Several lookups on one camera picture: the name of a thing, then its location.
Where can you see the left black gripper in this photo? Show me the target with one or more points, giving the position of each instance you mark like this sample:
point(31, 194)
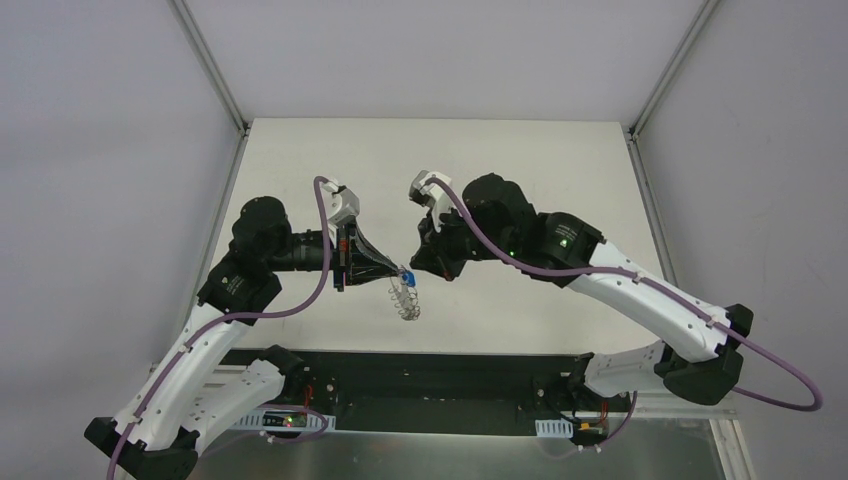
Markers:
point(342, 260)

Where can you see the left aluminium frame post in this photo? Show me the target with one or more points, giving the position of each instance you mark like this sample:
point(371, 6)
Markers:
point(205, 57)

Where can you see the left white cable duct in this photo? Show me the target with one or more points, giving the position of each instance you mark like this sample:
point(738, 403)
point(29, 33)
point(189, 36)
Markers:
point(283, 421)

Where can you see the right aluminium frame post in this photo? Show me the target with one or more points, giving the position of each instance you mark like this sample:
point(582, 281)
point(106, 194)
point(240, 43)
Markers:
point(674, 66)

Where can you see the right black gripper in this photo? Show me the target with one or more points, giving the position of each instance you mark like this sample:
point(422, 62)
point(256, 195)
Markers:
point(441, 241)

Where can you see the white cable duct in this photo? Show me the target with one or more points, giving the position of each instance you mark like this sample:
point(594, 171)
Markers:
point(283, 421)
point(554, 428)

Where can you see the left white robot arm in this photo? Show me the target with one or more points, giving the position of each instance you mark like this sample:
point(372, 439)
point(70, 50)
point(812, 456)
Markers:
point(163, 431)

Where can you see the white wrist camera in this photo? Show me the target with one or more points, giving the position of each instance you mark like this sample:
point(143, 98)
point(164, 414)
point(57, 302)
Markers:
point(426, 191)
point(341, 204)

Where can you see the right white cable duct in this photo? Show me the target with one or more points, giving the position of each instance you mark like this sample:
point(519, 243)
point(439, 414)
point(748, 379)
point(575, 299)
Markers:
point(554, 428)

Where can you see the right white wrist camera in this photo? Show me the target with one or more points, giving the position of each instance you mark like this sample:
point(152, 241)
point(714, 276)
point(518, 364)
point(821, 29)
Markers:
point(426, 191)

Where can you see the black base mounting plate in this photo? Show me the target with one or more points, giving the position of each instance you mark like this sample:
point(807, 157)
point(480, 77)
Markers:
point(463, 394)

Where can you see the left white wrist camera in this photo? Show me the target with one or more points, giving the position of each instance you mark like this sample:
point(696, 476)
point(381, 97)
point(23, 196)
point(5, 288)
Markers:
point(341, 204)

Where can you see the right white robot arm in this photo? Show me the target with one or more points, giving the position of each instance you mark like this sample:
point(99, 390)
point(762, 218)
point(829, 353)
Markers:
point(695, 356)

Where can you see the blue tagged key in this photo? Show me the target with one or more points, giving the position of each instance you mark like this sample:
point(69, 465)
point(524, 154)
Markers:
point(408, 278)

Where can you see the aluminium frame post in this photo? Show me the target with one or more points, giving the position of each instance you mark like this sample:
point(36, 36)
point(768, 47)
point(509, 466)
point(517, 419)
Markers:
point(205, 57)
point(674, 66)

